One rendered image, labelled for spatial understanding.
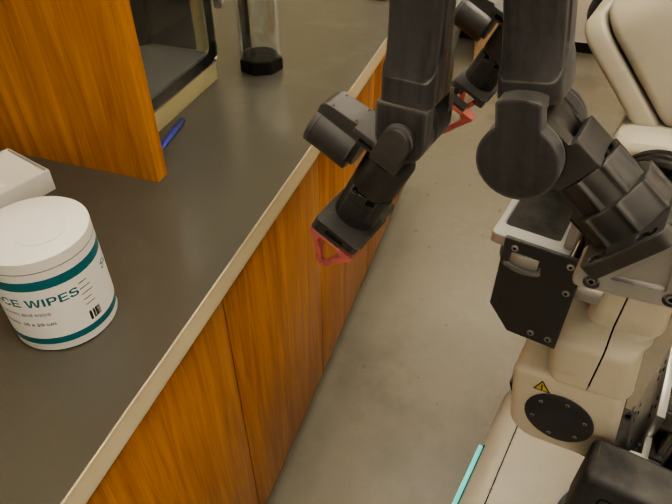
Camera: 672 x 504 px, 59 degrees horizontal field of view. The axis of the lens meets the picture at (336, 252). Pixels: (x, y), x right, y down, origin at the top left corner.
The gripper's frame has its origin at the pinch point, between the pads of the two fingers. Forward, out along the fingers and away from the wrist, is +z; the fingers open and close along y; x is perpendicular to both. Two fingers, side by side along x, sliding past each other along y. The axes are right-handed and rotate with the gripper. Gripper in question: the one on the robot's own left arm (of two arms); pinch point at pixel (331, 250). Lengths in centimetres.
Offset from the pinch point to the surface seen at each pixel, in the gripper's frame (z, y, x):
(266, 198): 12.8, -10.8, -15.3
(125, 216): 19.8, 4.8, -30.3
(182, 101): 25, -27, -46
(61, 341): 12.2, 28.5, -18.4
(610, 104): 87, -278, 49
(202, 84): 26, -36, -47
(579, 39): 92, -334, 15
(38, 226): 1.9, 23.5, -27.5
